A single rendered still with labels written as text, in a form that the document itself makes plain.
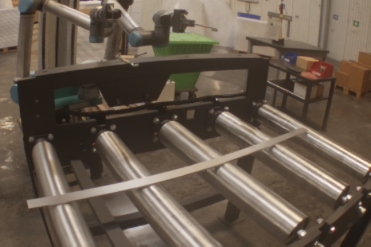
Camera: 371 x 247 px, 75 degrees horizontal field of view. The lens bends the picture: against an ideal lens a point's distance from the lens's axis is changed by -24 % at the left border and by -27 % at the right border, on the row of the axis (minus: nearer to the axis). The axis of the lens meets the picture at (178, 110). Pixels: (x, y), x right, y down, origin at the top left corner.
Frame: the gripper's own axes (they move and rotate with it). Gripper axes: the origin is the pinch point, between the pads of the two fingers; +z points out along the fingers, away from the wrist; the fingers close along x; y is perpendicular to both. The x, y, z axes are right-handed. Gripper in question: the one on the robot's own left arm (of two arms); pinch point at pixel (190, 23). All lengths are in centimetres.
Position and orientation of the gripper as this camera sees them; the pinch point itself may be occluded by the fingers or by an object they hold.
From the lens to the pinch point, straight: 151.3
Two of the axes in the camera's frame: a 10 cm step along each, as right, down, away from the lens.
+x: -0.7, 9.3, 3.7
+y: 8.6, -1.3, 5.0
